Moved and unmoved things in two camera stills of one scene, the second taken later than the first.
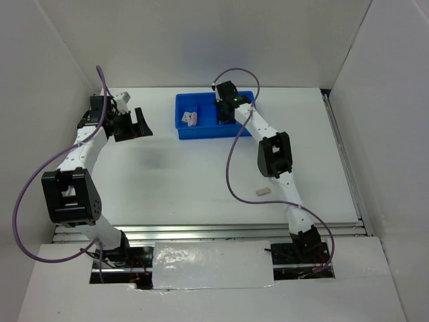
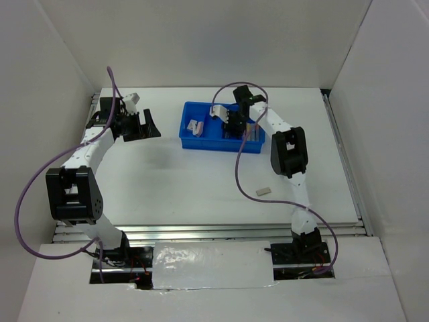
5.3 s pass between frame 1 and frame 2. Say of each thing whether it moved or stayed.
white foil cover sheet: stayed
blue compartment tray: moved
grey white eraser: stayed
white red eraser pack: moved
